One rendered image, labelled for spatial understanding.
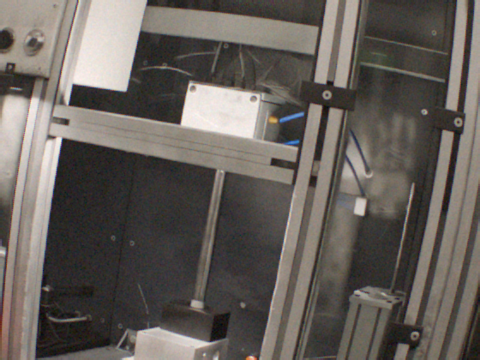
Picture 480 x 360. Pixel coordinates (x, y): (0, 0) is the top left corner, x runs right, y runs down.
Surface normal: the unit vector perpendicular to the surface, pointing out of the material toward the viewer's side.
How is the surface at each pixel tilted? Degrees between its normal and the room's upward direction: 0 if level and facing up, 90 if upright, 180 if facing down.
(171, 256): 90
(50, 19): 90
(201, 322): 90
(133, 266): 90
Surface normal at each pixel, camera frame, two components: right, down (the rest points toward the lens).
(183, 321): -0.38, -0.02
